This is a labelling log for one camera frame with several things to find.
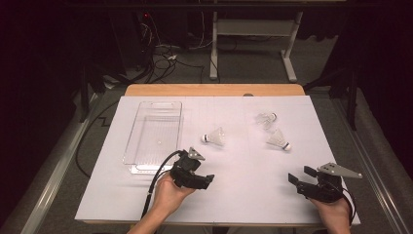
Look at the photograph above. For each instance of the person's left hand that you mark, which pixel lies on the person's left hand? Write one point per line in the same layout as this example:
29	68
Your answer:
168	198

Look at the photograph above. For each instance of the black metal stand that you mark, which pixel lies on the black metal stand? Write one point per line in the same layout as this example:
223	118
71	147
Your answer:
85	94
351	100

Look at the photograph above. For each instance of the aluminium floor rail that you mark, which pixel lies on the aluminium floor rail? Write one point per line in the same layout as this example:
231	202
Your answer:
48	188
373	182

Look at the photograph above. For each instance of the small dark round grommet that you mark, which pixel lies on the small dark round grommet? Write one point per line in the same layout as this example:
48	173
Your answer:
248	95

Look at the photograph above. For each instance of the black computer tower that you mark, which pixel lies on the black computer tower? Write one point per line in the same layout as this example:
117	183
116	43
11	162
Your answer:
130	39

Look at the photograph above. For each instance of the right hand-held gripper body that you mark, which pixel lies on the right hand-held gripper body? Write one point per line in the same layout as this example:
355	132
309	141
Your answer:
326	190

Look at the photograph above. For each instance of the clear plastic container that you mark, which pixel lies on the clear plastic container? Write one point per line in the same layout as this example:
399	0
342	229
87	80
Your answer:
156	136

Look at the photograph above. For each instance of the person's right hand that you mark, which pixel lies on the person's right hand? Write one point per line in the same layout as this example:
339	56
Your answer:
336	216

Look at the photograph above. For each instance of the white shuttlecock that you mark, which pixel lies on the white shuttlecock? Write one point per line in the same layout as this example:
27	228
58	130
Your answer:
265	118
215	136
278	139

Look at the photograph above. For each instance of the white metal desk frame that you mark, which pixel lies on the white metal desk frame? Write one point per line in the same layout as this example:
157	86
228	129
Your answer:
253	27

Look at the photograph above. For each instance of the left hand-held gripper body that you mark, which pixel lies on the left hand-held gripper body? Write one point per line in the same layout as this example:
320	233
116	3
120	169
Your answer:
186	167

